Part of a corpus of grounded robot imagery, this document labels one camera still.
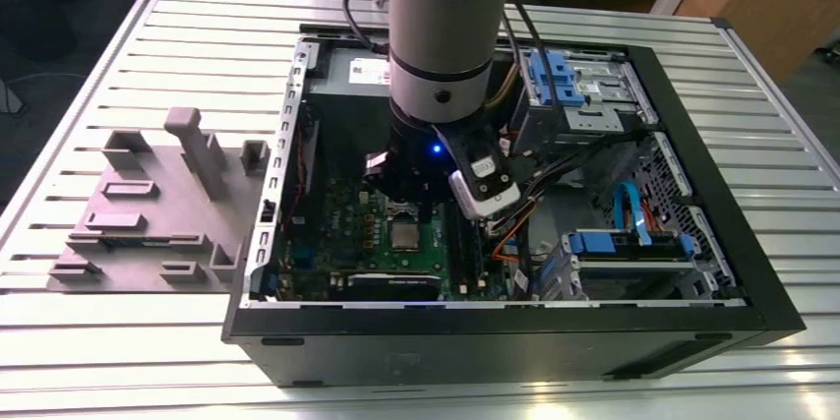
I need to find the silver disk bay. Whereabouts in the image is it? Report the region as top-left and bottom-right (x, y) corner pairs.
(531, 230), (736, 302)

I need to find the green motherboard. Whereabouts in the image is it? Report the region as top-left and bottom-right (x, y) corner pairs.
(279, 176), (520, 302)

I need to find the black camera cable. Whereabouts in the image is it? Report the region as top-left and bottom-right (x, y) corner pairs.
(343, 0), (395, 55)

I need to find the blue flat data cable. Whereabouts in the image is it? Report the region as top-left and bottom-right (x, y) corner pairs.
(612, 181), (656, 245)
(530, 242), (560, 301)

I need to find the grey parts rack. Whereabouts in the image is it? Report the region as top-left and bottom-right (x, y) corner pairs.
(44, 105), (275, 296)

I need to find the orange data cable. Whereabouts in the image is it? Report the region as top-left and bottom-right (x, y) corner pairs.
(487, 203), (535, 265)

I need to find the black RAM slot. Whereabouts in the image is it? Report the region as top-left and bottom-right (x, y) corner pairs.
(446, 215), (464, 293)
(462, 217), (484, 292)
(454, 215), (471, 293)

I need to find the black cable bundle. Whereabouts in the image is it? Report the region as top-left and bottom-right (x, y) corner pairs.
(504, 124), (662, 224)

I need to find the wooden cabinet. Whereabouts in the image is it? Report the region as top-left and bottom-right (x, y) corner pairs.
(675, 0), (840, 90)

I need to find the RAM stick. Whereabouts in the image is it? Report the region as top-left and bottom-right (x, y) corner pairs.
(98, 237), (200, 250)

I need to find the CPU socket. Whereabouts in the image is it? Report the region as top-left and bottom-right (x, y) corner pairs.
(382, 215), (430, 255)

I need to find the CPU with silver top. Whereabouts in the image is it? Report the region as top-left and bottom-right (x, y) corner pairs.
(388, 221), (423, 251)

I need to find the black PC case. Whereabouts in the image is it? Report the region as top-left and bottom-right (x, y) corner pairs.
(219, 21), (807, 390)

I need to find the grey power supply unit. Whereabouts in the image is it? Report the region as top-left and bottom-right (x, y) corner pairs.
(304, 47), (395, 97)

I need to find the black graphics card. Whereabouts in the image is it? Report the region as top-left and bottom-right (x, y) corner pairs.
(346, 270), (444, 301)

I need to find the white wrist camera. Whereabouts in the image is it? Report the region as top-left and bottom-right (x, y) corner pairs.
(431, 125), (526, 220)

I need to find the blue plastic drive latch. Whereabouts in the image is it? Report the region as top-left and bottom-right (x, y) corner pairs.
(523, 49), (587, 109)

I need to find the silver drive cage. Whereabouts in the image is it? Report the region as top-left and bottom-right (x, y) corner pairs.
(511, 45), (659, 158)

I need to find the hard disk in blue carrier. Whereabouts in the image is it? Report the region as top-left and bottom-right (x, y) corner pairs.
(567, 227), (699, 264)

